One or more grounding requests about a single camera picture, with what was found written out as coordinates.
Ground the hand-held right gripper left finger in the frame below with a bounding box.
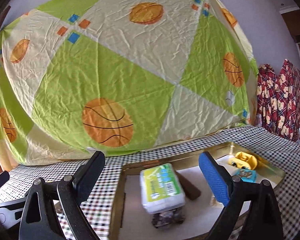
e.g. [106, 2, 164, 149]
[19, 151, 106, 240]

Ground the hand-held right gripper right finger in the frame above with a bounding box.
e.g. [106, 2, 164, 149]
[198, 152, 283, 240]

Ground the brown rectangular box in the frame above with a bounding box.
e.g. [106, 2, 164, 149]
[174, 172, 202, 201]

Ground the yellow toy car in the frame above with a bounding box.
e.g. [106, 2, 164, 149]
[227, 151, 258, 171]

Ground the gold metal tray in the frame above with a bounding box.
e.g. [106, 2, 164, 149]
[110, 141, 285, 240]

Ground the green and white packet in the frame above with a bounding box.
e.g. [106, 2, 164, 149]
[139, 163, 186, 215]

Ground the blue cartoon cube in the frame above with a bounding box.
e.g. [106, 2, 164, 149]
[234, 168, 257, 183]

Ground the white paper tray liner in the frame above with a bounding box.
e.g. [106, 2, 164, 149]
[122, 155, 255, 240]

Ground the checkered tablecloth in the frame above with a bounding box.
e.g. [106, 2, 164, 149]
[0, 126, 300, 240]

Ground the red printed cloth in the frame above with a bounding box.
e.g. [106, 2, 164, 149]
[255, 58, 300, 142]

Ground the basketball print bedsheet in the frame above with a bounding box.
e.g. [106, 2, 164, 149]
[0, 0, 260, 167]

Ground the brown wooden door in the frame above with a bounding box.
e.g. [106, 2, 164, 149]
[279, 4, 300, 46]

